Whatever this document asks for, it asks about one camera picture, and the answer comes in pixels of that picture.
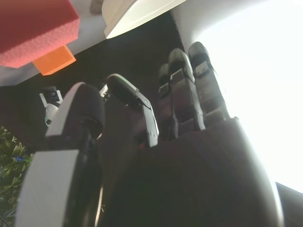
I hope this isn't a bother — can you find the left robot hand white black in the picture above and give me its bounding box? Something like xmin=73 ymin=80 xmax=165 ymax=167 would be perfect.
xmin=14 ymin=41 xmax=285 ymax=227

